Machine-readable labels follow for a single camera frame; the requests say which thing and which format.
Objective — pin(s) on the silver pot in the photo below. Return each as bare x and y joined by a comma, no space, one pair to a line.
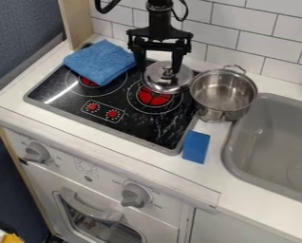
223,92

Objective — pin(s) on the toy sink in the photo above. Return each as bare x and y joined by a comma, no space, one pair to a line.
272,145

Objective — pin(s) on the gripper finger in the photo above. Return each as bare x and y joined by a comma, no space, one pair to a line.
139,59
177,60

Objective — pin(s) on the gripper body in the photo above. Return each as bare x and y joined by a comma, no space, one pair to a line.
158,35

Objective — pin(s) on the silver pot lid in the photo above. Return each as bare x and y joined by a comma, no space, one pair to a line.
167,79

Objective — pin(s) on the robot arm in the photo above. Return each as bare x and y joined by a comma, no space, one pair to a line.
159,12

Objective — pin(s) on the blue cloth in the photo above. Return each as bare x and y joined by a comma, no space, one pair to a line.
100,61

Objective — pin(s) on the toy stove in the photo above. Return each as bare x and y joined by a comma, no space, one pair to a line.
115,107

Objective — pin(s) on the blue sponge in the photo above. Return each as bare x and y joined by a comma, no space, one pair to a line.
196,146

